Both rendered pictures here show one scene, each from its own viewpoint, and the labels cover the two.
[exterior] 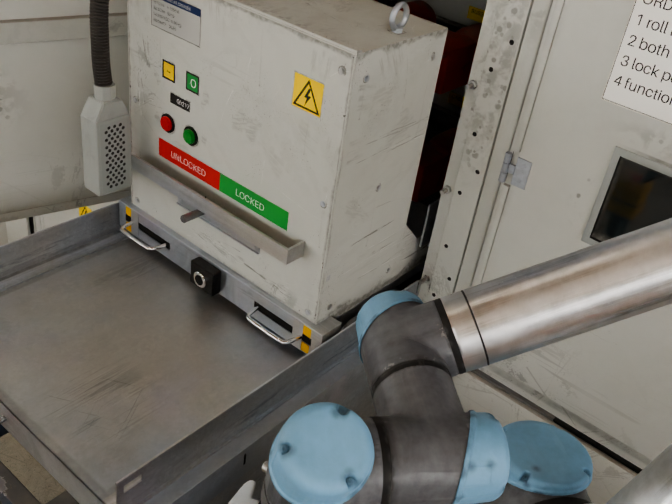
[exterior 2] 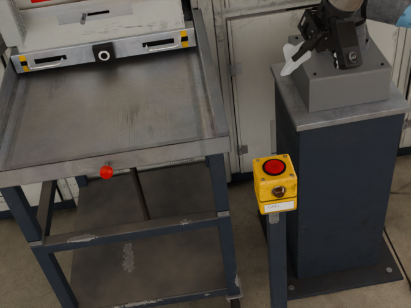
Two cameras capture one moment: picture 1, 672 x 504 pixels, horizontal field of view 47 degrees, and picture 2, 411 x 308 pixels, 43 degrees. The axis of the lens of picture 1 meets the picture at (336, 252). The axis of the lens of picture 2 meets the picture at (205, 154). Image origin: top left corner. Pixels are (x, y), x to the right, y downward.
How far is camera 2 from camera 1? 0.85 m
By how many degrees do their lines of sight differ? 29
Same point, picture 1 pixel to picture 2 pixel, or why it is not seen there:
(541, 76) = not seen: outside the picture
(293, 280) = (161, 12)
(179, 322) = (115, 80)
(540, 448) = not seen: outside the picture
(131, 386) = (140, 109)
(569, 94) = not seen: outside the picture
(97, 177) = (17, 32)
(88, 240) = (13, 90)
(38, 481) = (35, 287)
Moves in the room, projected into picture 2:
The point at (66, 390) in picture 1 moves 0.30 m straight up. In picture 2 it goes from (118, 131) to (88, 24)
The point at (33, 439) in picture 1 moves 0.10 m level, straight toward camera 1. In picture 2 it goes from (137, 153) to (174, 159)
